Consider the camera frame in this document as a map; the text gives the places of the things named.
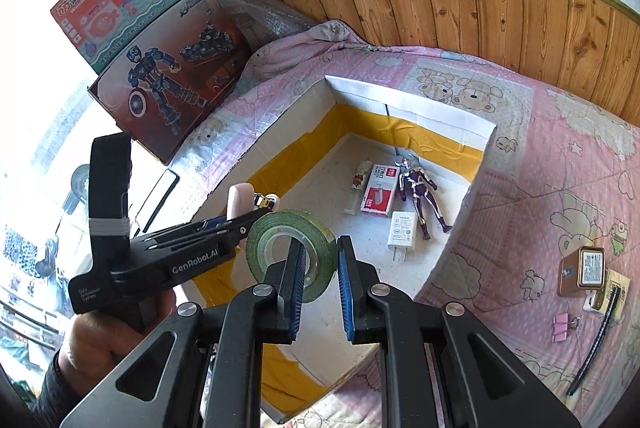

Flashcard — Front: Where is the brown small carton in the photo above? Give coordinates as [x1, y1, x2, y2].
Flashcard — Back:
[557, 247, 608, 299]

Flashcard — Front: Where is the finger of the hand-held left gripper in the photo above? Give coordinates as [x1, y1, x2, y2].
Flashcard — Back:
[135, 215, 227, 243]
[150, 209, 275, 255]

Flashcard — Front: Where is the white phone charger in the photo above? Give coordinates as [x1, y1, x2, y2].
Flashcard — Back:
[386, 210, 418, 265]

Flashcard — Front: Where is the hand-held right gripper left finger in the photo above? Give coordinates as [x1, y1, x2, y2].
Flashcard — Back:
[60, 235, 307, 428]

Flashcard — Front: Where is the purple silver action figure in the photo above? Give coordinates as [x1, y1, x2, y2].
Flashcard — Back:
[395, 155, 453, 241]

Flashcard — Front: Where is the red and white staple box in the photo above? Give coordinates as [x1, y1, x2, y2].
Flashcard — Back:
[360, 164, 403, 217]

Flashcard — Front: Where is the person's left hand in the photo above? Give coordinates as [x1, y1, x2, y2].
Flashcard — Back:
[62, 290, 178, 376]

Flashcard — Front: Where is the white cardboard box yellow tape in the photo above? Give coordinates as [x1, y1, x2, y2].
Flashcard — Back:
[192, 75, 498, 426]

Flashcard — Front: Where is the white yellow small packet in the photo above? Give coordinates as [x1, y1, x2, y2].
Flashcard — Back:
[599, 269, 632, 316]

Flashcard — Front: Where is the black pen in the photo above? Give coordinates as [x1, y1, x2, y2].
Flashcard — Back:
[567, 280, 623, 396]

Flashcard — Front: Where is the dark red robot toy box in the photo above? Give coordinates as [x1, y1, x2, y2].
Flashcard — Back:
[87, 0, 253, 166]

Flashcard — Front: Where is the green tape roll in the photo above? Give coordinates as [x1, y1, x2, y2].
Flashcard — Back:
[245, 209, 337, 303]

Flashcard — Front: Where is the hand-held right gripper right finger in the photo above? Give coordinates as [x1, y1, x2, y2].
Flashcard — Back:
[337, 235, 583, 428]

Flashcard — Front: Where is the black smartphone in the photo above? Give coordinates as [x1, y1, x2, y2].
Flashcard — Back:
[127, 168, 181, 239]

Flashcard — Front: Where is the pink bear printed blanket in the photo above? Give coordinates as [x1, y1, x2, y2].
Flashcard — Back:
[167, 20, 640, 428]

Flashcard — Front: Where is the clear bubble wrap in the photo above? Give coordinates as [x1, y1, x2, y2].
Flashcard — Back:
[222, 0, 326, 53]

